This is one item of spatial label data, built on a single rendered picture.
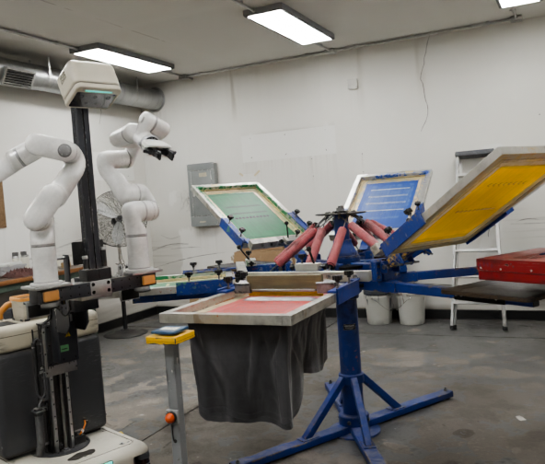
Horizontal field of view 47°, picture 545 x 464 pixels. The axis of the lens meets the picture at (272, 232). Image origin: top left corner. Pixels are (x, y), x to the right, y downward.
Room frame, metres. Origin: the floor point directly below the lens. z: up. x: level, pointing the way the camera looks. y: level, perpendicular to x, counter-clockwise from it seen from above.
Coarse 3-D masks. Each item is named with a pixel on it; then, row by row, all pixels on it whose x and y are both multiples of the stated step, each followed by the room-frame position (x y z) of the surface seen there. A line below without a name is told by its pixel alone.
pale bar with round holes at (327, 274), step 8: (248, 272) 3.31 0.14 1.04; (256, 272) 3.29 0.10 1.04; (264, 272) 3.26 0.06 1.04; (272, 272) 3.23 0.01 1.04; (280, 272) 3.21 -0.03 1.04; (288, 272) 3.18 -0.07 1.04; (296, 272) 3.16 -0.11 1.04; (304, 272) 3.14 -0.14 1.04; (312, 272) 3.11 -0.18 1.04; (320, 272) 3.09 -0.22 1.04; (328, 272) 3.07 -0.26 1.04; (336, 272) 3.05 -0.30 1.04; (360, 272) 3.00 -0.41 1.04; (368, 272) 2.98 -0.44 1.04; (344, 280) 3.03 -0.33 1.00; (360, 280) 3.00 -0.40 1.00; (368, 280) 2.98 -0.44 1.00
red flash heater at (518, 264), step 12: (516, 252) 2.76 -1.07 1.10; (528, 252) 2.73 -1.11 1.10; (540, 252) 2.68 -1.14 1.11; (480, 264) 2.63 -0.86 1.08; (492, 264) 2.58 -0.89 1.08; (504, 264) 2.53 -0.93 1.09; (516, 264) 2.49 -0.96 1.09; (528, 264) 2.44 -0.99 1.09; (540, 264) 2.40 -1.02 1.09; (480, 276) 2.64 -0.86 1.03; (492, 276) 2.59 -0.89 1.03; (504, 276) 2.54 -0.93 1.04; (516, 276) 2.49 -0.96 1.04; (528, 276) 2.45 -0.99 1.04; (540, 276) 2.41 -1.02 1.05
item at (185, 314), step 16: (192, 304) 2.69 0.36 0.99; (208, 304) 2.79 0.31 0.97; (320, 304) 2.54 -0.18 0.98; (160, 320) 2.51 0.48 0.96; (176, 320) 2.48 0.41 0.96; (192, 320) 2.45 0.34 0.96; (208, 320) 2.42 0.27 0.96; (224, 320) 2.39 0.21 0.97; (240, 320) 2.36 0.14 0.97; (256, 320) 2.33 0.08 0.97; (272, 320) 2.30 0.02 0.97; (288, 320) 2.27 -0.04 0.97
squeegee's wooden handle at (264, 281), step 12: (252, 276) 2.98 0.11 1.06; (264, 276) 2.96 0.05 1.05; (276, 276) 2.93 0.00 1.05; (288, 276) 2.90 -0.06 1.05; (300, 276) 2.88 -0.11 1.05; (312, 276) 2.85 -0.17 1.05; (252, 288) 2.98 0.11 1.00; (264, 288) 2.96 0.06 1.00; (276, 288) 2.93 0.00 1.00; (288, 288) 2.90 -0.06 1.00; (300, 288) 2.88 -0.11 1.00; (312, 288) 2.85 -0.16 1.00
